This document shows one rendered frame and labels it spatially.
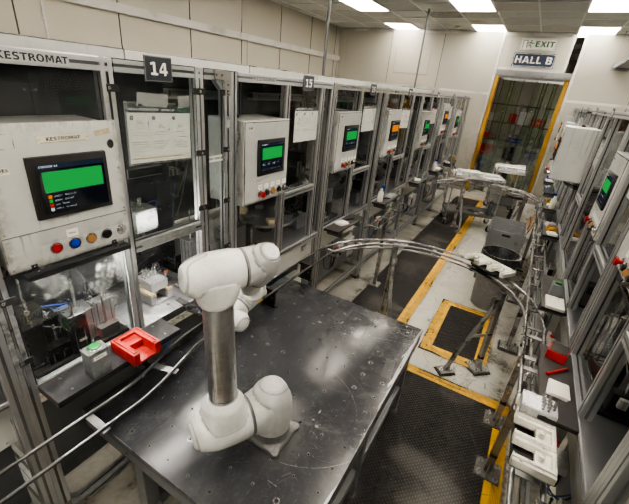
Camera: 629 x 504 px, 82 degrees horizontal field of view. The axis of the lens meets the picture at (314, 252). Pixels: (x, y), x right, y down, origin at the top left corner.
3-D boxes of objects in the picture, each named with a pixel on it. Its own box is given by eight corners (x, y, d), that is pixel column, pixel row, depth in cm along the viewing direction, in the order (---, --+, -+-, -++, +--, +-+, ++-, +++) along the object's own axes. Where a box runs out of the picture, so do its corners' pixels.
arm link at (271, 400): (298, 429, 148) (302, 389, 139) (256, 448, 139) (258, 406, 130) (280, 401, 160) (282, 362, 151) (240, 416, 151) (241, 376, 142)
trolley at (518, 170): (514, 221, 683) (532, 170, 642) (481, 215, 701) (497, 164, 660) (511, 210, 754) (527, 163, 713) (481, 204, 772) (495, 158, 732)
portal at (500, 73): (526, 203, 815) (572, 74, 705) (463, 190, 874) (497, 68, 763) (526, 202, 823) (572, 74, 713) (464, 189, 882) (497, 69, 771)
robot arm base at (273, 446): (305, 420, 159) (306, 411, 157) (275, 460, 141) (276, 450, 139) (272, 401, 167) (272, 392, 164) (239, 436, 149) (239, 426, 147)
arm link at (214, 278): (257, 445, 137) (198, 472, 126) (241, 416, 150) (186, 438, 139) (254, 255, 111) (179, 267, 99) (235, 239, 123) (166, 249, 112)
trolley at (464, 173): (440, 225, 625) (454, 169, 585) (437, 215, 676) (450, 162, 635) (494, 233, 611) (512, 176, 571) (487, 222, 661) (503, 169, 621)
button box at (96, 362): (93, 380, 139) (88, 355, 134) (81, 371, 142) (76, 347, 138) (113, 368, 145) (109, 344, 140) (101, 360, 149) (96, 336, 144)
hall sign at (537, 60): (552, 68, 716) (556, 54, 705) (510, 65, 748) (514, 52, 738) (552, 68, 719) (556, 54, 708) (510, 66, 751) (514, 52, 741)
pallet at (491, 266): (461, 263, 297) (465, 252, 293) (473, 261, 304) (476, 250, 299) (500, 285, 269) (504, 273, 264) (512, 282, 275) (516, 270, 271)
